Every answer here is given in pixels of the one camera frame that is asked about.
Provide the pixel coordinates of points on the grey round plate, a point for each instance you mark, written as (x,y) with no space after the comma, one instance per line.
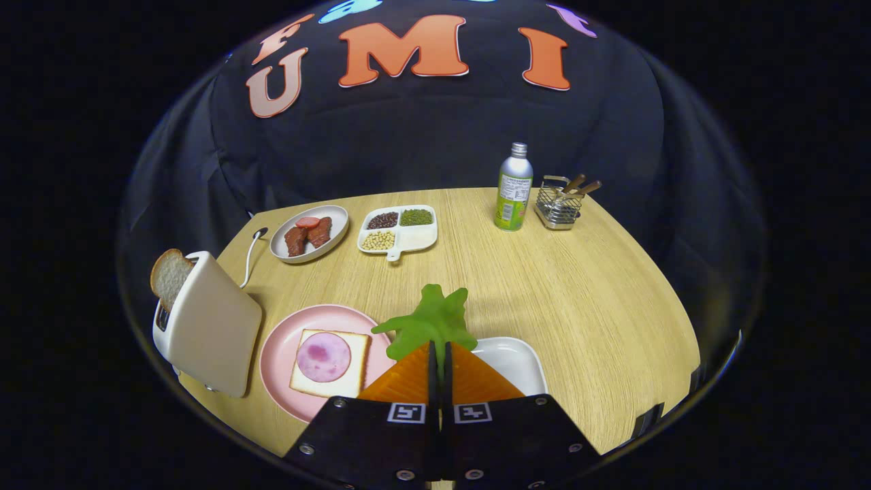
(337,216)

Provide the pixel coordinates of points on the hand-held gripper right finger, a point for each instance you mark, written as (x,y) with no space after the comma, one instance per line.
(510,442)

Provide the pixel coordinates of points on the white bread slice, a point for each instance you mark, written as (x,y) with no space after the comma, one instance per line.
(360,347)

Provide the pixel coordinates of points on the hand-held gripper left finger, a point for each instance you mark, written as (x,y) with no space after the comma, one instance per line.
(381,442)

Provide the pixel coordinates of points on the green lettuce leaf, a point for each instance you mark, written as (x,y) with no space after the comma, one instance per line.
(435,320)

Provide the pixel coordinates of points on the pile of dark red beans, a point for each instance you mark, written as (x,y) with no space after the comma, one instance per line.
(382,220)

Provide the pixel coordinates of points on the pile of yellow soybeans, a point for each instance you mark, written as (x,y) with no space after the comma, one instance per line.
(378,240)

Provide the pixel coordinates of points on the white square plate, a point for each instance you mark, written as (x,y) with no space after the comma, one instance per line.
(510,361)

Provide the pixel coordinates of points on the brown meat piece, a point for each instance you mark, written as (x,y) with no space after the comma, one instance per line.
(295,240)
(320,232)

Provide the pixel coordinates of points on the pile of green beans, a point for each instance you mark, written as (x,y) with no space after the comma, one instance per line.
(416,217)

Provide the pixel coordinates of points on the toasted bread slice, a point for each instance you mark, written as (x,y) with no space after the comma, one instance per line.
(169,275)

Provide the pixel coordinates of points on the white divided dish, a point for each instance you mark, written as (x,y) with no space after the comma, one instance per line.
(422,236)

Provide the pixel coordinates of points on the red sausage slice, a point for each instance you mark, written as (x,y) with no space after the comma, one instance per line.
(307,222)

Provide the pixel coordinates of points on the white toaster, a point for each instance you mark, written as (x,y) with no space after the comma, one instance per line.
(211,333)

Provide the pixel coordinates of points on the pink round plate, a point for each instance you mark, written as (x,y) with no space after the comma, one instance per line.
(279,354)

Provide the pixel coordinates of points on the pink ham slice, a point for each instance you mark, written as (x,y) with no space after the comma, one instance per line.
(324,356)

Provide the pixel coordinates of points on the silver green bottle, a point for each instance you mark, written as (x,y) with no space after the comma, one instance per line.
(514,184)

